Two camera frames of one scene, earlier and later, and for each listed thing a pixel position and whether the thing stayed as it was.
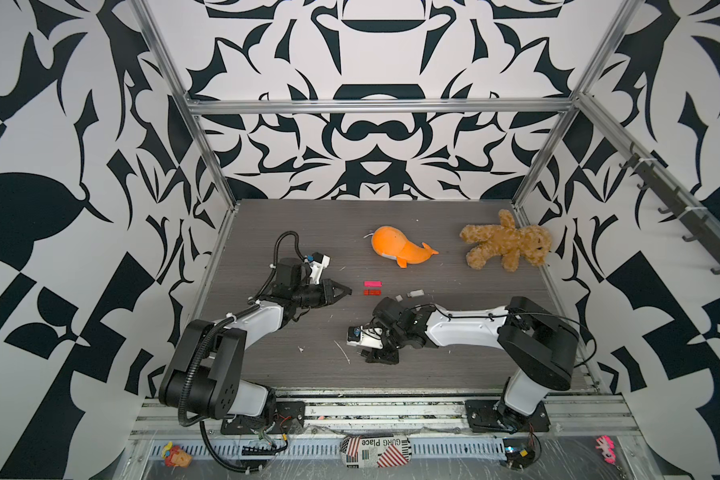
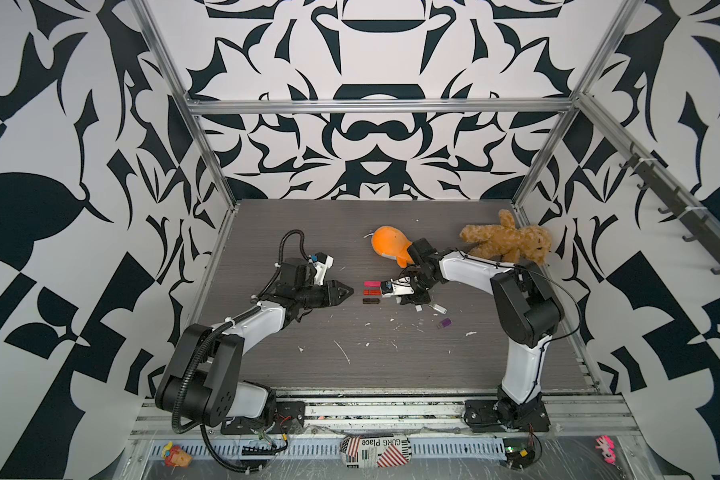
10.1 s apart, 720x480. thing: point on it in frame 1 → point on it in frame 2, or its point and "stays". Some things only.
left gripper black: x=326 y=296 stays
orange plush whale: x=393 y=243 stays
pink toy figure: x=607 y=447 stays
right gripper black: x=375 y=356 → x=419 y=298
